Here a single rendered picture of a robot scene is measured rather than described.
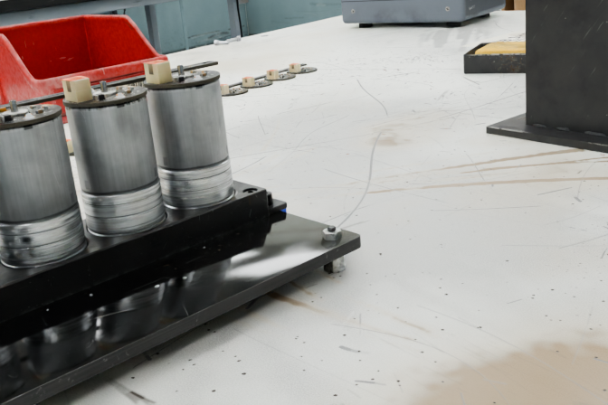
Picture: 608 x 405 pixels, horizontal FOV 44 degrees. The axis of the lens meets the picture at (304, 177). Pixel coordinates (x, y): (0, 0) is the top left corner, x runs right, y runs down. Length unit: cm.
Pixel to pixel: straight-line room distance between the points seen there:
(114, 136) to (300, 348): 8
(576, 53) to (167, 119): 20
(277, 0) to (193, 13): 71
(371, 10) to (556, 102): 50
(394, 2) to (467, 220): 58
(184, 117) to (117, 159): 3
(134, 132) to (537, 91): 22
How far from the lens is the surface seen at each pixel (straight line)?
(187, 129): 24
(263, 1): 644
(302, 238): 24
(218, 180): 25
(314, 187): 32
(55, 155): 22
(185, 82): 24
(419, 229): 27
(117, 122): 23
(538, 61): 38
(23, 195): 22
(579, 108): 37
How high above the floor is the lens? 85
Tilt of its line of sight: 17 degrees down
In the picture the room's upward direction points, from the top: 5 degrees counter-clockwise
